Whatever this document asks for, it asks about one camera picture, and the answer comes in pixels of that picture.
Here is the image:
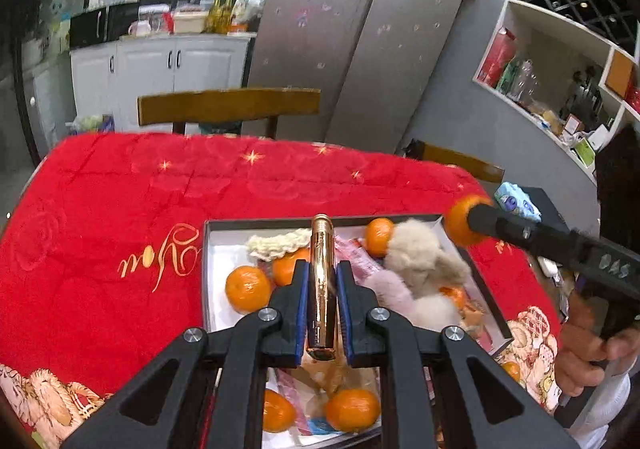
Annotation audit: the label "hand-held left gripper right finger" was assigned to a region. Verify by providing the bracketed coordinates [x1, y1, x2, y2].
[335, 261, 577, 449]

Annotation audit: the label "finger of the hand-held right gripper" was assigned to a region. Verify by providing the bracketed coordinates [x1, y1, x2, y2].
[467, 203, 576, 260]

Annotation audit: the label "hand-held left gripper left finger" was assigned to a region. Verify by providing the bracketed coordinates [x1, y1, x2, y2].
[60, 260, 309, 449]

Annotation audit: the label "gold perfume bottle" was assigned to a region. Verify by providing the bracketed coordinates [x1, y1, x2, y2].
[306, 214, 337, 361]

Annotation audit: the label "black shallow box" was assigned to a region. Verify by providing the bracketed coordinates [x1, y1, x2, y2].
[201, 214, 516, 449]

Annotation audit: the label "white plastic container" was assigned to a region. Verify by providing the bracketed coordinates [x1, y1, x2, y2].
[172, 11, 208, 34]

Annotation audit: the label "person's right hand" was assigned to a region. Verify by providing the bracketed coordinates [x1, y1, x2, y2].
[555, 294, 640, 399]

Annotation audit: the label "blue tissue pack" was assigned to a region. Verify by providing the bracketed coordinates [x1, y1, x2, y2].
[495, 181, 543, 222]

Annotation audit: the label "black notebook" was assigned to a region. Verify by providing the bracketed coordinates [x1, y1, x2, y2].
[520, 186, 601, 250]

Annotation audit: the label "pink fluffy scrunchie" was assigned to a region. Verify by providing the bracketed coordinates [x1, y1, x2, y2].
[362, 271, 416, 315]

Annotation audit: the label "tan paper packet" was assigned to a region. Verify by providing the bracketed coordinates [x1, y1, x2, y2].
[300, 361, 381, 400]

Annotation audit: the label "pink snack packet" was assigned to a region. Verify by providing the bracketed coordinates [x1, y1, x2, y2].
[332, 234, 386, 280]

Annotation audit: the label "cream crochet scrunchie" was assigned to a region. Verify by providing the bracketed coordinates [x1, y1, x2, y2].
[246, 228, 313, 261]

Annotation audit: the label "wooden chair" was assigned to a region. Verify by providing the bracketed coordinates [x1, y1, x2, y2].
[407, 139, 506, 184]
[137, 88, 321, 136]

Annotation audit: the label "beige fluffy pompom toy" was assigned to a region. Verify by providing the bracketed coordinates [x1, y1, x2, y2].
[387, 219, 473, 330]

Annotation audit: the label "clear plastic bottle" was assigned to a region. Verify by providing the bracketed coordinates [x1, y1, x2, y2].
[510, 60, 538, 100]

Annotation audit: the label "red gift box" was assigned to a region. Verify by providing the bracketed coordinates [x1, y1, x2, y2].
[477, 28, 518, 88]

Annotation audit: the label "red printed blanket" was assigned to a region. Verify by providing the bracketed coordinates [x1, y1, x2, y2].
[0, 131, 566, 449]

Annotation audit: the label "wooden chair back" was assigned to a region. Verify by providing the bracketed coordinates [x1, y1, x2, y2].
[137, 88, 321, 136]

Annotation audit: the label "silver refrigerator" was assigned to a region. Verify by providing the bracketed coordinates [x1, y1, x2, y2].
[245, 0, 481, 154]

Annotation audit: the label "white kitchen cabinet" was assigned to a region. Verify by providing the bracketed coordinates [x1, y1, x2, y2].
[70, 33, 253, 134]

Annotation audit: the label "bag of green vegetables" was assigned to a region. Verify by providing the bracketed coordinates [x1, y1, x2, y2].
[67, 114, 118, 134]

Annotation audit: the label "yellow beer bottles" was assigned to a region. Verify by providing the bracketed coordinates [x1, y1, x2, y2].
[207, 0, 236, 34]

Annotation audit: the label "clear plastic bag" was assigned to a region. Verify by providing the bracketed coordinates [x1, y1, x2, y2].
[232, 0, 268, 30]

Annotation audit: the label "black microwave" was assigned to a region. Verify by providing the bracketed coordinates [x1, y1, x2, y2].
[69, 4, 141, 50]

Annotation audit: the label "glass sliding door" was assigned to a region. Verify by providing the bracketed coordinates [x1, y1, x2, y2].
[10, 0, 116, 170]

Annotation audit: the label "white wall shelf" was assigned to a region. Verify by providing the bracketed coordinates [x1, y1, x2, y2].
[472, 0, 640, 182]

